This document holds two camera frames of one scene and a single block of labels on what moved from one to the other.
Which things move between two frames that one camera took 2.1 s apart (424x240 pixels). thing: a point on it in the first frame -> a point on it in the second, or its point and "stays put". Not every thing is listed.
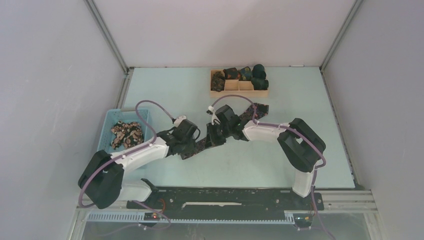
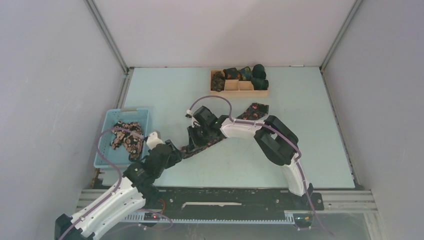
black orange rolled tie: [231, 73] stays put
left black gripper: [192, 143] -> [175, 157]
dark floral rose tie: [261, 111] stays put
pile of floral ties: [129, 135] stays put
